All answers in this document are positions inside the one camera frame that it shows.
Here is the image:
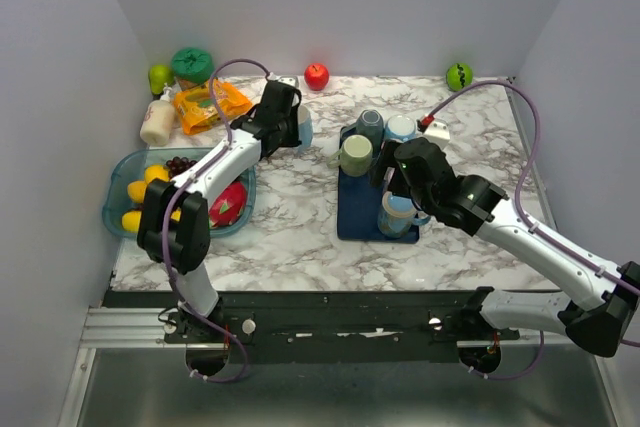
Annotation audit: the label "light blue hexagonal mug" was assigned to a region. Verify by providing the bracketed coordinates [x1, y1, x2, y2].
[297, 105, 313, 154]

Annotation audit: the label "blue butterfly mug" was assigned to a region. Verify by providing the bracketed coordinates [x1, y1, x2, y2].
[377, 191, 431, 239]

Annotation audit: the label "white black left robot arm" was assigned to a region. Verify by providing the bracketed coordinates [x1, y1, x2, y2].
[137, 80, 301, 342]

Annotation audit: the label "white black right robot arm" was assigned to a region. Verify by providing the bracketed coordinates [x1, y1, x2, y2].
[370, 137, 639, 358]

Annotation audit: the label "light green mug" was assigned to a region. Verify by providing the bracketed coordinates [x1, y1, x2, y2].
[326, 134, 373, 177]

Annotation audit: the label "blue mug white base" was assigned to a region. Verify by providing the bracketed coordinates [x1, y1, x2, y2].
[384, 114, 417, 142]

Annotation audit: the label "dark grey-blue mug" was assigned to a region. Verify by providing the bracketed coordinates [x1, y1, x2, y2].
[355, 109, 384, 149]

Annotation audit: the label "dark blue tray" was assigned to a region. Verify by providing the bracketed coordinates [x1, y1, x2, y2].
[336, 124, 420, 245]

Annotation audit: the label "red apple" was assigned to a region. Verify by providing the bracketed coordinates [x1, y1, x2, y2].
[304, 63, 330, 91]

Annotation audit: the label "orange snack bag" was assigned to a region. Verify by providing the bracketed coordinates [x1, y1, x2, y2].
[173, 80, 252, 136]

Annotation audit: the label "green watermelon ball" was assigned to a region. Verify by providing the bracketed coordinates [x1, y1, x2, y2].
[445, 62, 473, 92]

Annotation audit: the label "green wrapped cup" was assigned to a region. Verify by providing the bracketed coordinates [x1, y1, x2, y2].
[170, 47, 215, 90]

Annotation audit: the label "red dragon fruit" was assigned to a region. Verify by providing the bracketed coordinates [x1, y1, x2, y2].
[208, 181, 248, 229]

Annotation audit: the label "dark purple grapes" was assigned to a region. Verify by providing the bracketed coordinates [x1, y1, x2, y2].
[130, 155, 199, 213]

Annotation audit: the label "cream lotion bottle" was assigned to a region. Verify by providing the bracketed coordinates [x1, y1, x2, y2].
[140, 84, 176, 147]

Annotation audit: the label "green pear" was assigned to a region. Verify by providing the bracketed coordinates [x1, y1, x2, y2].
[148, 64, 175, 96]

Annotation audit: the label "clear blue plastic bowl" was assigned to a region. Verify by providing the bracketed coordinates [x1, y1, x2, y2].
[102, 147, 256, 239]

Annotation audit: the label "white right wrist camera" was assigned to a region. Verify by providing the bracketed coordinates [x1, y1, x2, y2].
[418, 116, 451, 150]

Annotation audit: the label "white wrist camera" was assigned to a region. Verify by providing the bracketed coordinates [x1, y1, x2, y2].
[267, 73, 299, 89]
[418, 116, 451, 150]

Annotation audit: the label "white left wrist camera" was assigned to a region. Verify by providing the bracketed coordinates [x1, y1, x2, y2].
[267, 73, 299, 89]

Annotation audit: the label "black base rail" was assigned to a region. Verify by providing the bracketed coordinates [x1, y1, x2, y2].
[103, 287, 530, 372]

